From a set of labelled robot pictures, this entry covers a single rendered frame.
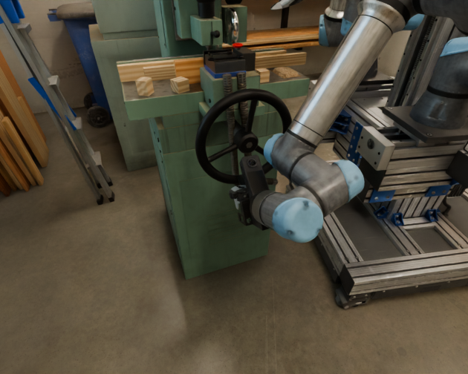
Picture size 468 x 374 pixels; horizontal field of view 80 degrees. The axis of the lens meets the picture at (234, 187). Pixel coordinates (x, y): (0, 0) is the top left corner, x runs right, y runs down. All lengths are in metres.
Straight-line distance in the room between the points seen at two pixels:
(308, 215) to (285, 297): 0.95
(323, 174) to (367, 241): 0.92
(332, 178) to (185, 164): 0.58
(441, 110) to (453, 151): 0.16
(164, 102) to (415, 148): 0.77
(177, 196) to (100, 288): 0.68
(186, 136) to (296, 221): 0.56
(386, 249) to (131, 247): 1.27
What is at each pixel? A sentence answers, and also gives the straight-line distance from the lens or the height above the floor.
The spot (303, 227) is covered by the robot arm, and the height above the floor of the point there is 0.86.
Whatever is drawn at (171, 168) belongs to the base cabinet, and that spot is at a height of 0.65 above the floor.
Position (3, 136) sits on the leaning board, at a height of 0.39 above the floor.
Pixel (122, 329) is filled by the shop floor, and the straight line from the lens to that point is 1.39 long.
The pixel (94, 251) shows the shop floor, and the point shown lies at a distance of 1.70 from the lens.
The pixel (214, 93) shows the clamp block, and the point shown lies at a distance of 0.79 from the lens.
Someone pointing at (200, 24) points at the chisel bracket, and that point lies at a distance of 0.97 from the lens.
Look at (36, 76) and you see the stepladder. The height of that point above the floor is 0.79.
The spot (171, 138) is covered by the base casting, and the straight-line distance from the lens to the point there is 0.92.
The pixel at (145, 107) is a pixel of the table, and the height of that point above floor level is 0.87.
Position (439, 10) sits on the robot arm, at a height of 1.14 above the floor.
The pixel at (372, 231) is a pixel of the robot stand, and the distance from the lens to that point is 1.49.
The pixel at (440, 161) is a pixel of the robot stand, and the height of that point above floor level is 0.70.
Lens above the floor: 1.19
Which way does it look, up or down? 38 degrees down
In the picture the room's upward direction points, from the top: straight up
